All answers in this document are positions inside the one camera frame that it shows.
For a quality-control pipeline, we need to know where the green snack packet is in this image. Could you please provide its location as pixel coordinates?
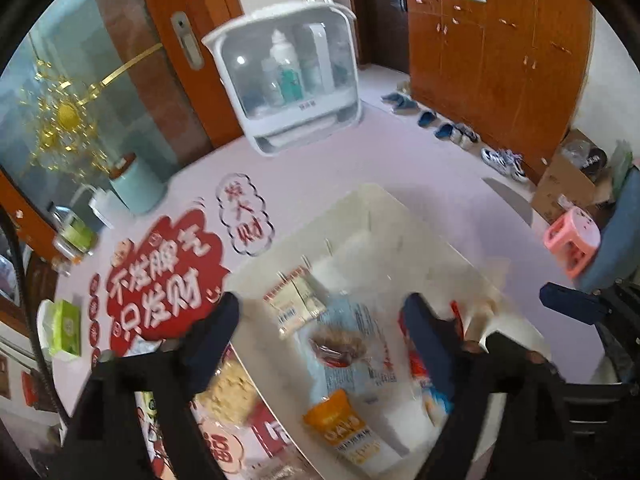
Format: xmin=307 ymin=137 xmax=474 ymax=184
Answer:
xmin=140 ymin=392 xmax=163 ymax=436

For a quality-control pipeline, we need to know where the green white tissue box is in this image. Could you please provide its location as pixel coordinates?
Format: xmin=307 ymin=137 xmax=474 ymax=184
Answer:
xmin=37 ymin=299 xmax=83 ymax=361

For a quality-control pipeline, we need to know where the wooden wall cabinet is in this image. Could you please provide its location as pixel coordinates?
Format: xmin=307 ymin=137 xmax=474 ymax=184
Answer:
xmin=405 ymin=0 xmax=596 ymax=186

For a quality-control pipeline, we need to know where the teal bottle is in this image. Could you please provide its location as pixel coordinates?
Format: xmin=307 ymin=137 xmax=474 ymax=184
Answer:
xmin=280 ymin=67 xmax=306 ymax=104

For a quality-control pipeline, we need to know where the pink plastic stool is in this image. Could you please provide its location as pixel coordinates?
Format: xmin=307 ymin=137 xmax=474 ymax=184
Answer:
xmin=544 ymin=207 xmax=602 ymax=281

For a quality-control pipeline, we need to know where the silver door handle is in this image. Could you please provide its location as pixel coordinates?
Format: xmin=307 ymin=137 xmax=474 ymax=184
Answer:
xmin=170 ymin=10 xmax=205 ymax=71

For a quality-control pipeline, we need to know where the round red snack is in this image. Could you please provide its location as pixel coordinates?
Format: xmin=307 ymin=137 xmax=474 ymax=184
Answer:
xmin=407 ymin=345 xmax=431 ymax=386

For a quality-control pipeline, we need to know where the small blue snack packet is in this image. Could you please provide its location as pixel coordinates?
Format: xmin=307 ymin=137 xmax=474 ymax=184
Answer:
xmin=422 ymin=385 xmax=453 ymax=423

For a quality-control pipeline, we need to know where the white plastic storage bin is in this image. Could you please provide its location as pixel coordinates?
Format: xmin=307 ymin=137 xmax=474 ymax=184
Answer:
xmin=226 ymin=183 xmax=551 ymax=480

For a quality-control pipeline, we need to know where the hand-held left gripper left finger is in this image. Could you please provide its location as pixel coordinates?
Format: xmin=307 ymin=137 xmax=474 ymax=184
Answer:
xmin=60 ymin=291 xmax=242 ymax=480

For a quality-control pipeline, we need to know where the white squeeze wash bottle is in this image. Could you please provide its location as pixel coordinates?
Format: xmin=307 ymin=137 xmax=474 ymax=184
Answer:
xmin=70 ymin=185 xmax=118 ymax=233

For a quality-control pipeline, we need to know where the white dark sneaker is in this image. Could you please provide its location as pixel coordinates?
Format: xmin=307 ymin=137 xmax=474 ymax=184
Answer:
xmin=481 ymin=147 xmax=516 ymax=173
xmin=501 ymin=152 xmax=530 ymax=183
xmin=452 ymin=125 xmax=481 ymax=150

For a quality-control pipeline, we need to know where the glass bottle green label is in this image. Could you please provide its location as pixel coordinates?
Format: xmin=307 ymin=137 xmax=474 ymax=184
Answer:
xmin=52 ymin=205 xmax=98 ymax=261

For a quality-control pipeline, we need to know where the dark entrance door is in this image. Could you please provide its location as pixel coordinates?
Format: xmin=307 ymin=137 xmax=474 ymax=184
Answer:
xmin=360 ymin=0 xmax=408 ymax=68

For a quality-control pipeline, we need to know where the white countertop sterilizer cabinet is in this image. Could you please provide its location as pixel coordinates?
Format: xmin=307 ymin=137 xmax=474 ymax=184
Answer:
xmin=201 ymin=2 xmax=362 ymax=157

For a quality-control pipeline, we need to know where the white snack packet red edge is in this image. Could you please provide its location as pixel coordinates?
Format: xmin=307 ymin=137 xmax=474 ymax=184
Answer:
xmin=263 ymin=266 xmax=328 ymax=338

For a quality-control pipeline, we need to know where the teal canister brown lid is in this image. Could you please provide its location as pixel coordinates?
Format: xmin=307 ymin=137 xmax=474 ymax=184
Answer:
xmin=107 ymin=152 xmax=168 ymax=216

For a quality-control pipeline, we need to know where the pink printed tablecloth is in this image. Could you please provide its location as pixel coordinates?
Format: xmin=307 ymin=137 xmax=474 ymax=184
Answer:
xmin=47 ymin=105 xmax=618 ymax=480

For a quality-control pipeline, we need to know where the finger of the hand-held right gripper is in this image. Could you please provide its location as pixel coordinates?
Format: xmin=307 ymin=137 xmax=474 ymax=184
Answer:
xmin=539 ymin=280 xmax=640 ymax=386

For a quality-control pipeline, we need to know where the cardboard box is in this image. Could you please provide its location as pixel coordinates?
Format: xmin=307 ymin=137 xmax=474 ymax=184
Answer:
xmin=530 ymin=129 xmax=613 ymax=223

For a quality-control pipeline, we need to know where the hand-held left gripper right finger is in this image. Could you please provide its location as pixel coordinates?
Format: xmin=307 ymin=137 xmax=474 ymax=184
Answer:
xmin=402 ymin=292 xmax=568 ymax=480

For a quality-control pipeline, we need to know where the orange oat snack packet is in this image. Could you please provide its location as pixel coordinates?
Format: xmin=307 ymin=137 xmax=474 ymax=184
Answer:
xmin=302 ymin=389 xmax=401 ymax=476

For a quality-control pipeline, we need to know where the blue chair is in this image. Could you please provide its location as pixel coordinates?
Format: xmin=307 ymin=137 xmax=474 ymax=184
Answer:
xmin=580 ymin=167 xmax=640 ymax=291

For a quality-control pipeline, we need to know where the frosted glass door gold ornament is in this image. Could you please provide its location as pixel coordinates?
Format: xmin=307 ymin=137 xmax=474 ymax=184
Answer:
xmin=0 ymin=0 xmax=216 ymax=196

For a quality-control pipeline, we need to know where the large white blue snack packet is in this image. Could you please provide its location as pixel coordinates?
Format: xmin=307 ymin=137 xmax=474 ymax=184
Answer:
xmin=300 ymin=295 xmax=401 ymax=406

